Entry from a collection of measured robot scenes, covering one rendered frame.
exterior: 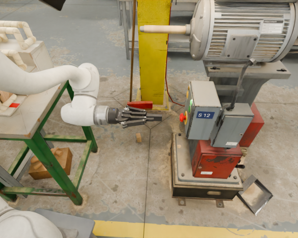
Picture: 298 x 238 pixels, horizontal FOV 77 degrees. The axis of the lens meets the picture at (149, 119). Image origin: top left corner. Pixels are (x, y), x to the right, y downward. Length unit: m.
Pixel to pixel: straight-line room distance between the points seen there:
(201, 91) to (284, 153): 1.66
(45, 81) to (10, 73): 0.13
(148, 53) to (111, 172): 1.19
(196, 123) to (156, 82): 1.40
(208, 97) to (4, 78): 0.62
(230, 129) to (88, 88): 0.73
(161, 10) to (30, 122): 1.31
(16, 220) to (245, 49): 0.96
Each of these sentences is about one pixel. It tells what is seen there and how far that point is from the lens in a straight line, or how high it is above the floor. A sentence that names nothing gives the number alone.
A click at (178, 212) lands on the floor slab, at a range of 1.66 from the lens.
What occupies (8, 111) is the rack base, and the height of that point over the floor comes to 0.94.
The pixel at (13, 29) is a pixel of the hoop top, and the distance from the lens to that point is 1.23.
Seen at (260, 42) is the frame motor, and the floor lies 1.26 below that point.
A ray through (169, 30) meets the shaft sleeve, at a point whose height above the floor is 1.25.
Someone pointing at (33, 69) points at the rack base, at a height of 1.02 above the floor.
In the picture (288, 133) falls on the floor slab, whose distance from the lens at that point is 2.53.
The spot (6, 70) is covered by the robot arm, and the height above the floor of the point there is 1.35.
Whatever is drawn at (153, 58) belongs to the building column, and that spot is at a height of 0.64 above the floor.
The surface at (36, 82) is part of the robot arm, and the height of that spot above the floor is 1.26.
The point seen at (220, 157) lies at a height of 0.59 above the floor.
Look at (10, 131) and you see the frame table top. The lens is 1.04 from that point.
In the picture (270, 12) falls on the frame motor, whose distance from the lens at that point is 0.92.
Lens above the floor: 1.57
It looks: 46 degrees down
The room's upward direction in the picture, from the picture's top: straight up
